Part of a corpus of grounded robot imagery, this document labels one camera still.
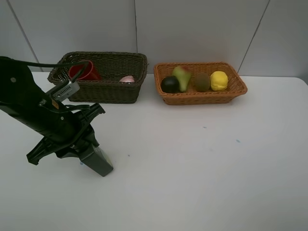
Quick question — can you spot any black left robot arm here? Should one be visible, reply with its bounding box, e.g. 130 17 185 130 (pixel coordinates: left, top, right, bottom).
0 56 108 169

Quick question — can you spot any brown kiwi fruit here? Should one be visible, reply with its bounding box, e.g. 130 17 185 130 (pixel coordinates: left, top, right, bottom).
194 73 211 92

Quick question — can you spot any green pear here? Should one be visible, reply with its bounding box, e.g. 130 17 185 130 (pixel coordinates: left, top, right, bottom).
172 66 192 92

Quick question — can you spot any dark round fruit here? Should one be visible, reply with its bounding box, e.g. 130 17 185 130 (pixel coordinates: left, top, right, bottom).
161 76 180 93

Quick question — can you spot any dark brown wicker basket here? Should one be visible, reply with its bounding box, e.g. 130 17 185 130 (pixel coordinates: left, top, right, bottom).
58 51 148 104

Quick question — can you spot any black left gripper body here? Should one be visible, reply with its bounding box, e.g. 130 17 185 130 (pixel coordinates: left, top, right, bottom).
26 103 105 165

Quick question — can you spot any yellow lemon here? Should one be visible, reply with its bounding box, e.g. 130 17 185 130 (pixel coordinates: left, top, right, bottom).
210 71 228 91

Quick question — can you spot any orange wicker basket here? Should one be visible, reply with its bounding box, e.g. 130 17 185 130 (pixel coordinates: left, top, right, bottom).
154 62 247 105

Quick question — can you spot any red plastic cup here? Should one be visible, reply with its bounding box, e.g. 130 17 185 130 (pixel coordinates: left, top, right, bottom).
68 60 102 81

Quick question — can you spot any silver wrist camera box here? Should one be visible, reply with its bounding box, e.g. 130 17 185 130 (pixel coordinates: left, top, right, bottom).
48 80 80 102

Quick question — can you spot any dark pump bottle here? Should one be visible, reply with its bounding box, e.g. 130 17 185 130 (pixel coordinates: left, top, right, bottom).
78 144 114 177

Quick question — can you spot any pink lotion bottle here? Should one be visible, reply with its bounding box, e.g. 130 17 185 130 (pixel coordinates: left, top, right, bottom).
119 76 135 83

